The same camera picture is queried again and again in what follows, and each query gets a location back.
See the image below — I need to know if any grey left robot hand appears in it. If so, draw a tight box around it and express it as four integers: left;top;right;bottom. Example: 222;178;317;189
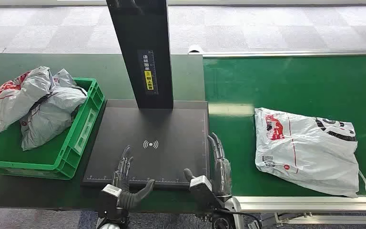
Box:
112;145;156;210

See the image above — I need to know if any white package red black print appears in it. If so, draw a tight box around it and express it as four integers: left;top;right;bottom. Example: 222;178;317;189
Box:
254;107;366;199

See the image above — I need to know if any black right camera bracket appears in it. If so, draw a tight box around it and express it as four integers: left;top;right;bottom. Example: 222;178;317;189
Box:
191;187;225;210

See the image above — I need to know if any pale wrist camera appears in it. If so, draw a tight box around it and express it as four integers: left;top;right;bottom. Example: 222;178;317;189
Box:
102;184;122;198
188;175;213;192

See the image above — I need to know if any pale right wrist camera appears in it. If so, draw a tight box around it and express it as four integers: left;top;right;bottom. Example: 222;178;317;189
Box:
188;175;213;192

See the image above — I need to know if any yellow label sticker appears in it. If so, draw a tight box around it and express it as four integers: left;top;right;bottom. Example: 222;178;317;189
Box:
144;70;154;91

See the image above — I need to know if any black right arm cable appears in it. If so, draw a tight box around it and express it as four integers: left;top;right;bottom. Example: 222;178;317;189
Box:
214;208;263;227

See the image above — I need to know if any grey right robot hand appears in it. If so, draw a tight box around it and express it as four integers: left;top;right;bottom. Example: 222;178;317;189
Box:
183;132;233;198

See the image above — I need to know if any black inbound scanner machine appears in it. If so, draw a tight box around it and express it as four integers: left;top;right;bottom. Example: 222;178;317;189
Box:
81;0;211;190

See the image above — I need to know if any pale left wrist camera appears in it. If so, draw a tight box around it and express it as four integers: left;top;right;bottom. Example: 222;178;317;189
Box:
102;184;122;198

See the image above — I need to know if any green plastic crate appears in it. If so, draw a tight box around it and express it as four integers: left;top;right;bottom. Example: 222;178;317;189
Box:
0;77;105;181

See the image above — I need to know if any grey package red print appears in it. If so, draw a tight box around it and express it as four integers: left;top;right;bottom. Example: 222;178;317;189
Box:
0;65;56;144

